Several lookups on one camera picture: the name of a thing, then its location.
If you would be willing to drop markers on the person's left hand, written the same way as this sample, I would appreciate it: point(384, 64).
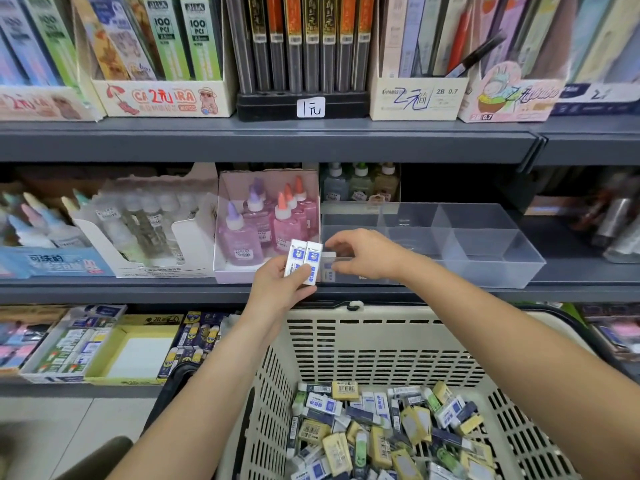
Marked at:
point(275, 295)

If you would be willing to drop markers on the person's right hand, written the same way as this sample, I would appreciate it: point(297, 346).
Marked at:
point(375, 257)

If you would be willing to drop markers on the beige shopping basket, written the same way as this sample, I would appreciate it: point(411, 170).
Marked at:
point(400, 345)

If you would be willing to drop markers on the grey store shelves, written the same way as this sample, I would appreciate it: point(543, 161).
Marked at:
point(200, 140)

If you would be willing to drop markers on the pile of erasers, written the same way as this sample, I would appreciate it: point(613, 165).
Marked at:
point(380, 435)

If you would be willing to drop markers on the person's right forearm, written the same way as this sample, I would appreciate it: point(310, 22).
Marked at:
point(520, 365)

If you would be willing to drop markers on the person's left forearm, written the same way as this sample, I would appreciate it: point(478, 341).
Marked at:
point(200, 415)

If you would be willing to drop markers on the pink glue display box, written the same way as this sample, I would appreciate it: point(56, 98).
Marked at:
point(265, 275)

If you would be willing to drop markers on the white glue display box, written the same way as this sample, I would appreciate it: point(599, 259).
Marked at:
point(190, 250)

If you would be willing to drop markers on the yellow empty display box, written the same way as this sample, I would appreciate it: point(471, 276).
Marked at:
point(135, 355)

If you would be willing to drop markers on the white pencil display box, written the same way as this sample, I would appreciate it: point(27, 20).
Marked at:
point(415, 97)

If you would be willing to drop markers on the colourful pencil display box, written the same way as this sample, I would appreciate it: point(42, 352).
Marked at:
point(515, 95)

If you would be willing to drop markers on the white eraser display box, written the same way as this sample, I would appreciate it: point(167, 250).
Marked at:
point(65, 350)

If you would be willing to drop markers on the cartoon print display box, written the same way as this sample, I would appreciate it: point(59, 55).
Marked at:
point(160, 97)

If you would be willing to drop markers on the blue white display box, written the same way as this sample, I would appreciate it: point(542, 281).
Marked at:
point(600, 93)

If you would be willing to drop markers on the pastel lead display box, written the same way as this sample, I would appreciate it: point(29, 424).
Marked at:
point(40, 100)

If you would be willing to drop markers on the pink glue bottle purple cap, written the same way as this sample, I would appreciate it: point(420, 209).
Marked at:
point(240, 245)
point(260, 220)

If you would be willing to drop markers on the pink glue bottle orange cap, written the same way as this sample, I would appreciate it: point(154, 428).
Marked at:
point(313, 200)
point(305, 217)
point(288, 233)

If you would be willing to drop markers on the translucent glue bottle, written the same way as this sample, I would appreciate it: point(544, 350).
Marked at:
point(336, 187)
point(390, 187)
point(362, 187)

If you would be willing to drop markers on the dark blue yellow packets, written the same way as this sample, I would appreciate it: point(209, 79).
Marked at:
point(195, 340)

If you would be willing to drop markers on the clear plastic divider tray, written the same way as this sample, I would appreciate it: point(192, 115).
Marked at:
point(480, 255)

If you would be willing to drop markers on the row of clear glue bottles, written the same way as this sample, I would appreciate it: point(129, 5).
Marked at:
point(150, 220)

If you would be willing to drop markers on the white price label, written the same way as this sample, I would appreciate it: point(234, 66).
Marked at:
point(311, 108)

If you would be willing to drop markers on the black lead tube display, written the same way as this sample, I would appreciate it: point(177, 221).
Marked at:
point(260, 105)

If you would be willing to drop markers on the black pen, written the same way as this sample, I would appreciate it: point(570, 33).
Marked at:
point(478, 53)

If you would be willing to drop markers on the pink stationery packets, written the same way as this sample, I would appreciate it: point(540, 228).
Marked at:
point(25, 340)

